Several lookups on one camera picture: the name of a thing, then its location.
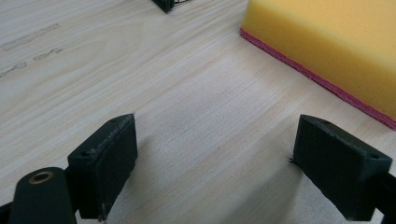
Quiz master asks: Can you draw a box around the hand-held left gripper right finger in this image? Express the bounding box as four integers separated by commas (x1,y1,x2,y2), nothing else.
289,114,393,222

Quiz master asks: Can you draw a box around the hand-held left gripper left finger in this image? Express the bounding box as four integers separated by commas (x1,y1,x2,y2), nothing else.
66,113,139,222

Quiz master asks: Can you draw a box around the yellow sponge with red base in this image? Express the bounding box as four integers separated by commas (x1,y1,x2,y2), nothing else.
239,0,396,132

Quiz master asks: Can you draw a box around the black object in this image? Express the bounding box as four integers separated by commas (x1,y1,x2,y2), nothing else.
151,0,191,14

